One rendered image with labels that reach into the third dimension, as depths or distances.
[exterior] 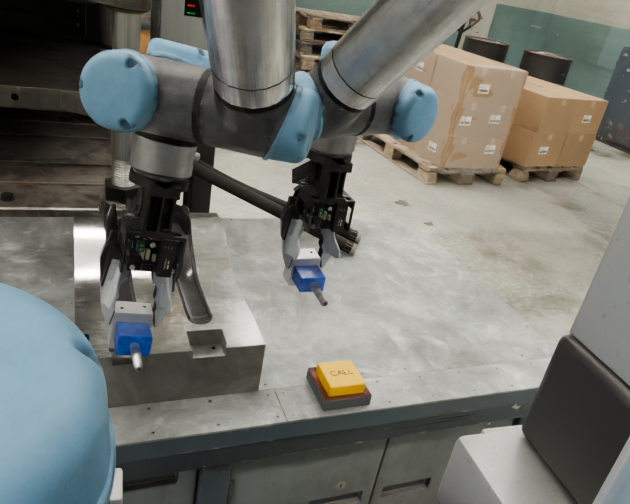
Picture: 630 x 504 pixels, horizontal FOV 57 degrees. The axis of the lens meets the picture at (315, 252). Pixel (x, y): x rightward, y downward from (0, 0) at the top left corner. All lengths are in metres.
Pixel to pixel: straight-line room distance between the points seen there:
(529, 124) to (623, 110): 2.81
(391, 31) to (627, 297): 0.43
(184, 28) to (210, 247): 0.67
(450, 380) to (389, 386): 0.12
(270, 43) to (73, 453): 0.35
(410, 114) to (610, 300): 0.56
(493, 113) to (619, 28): 4.41
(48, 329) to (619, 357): 0.20
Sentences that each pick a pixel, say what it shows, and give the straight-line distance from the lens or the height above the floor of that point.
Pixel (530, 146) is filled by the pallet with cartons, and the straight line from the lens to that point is 5.28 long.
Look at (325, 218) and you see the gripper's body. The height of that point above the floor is 1.05.
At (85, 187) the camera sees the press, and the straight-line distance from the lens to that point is 1.61.
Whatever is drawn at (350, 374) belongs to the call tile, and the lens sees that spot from 0.92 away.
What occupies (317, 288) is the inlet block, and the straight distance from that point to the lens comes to 0.92.
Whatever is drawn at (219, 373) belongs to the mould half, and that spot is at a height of 0.84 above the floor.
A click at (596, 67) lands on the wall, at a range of 9.08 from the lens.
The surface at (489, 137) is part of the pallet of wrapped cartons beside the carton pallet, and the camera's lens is 4.82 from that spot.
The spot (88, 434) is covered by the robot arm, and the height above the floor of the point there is 1.25.
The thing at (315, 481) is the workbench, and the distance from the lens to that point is 1.11.
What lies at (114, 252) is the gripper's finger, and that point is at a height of 1.03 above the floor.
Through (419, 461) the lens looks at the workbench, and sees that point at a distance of 1.20.
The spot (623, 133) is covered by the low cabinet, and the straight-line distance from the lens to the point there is 7.93.
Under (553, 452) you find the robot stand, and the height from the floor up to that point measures 1.26.
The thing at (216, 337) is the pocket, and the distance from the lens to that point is 0.89.
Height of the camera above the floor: 1.40
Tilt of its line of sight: 26 degrees down
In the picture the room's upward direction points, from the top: 11 degrees clockwise
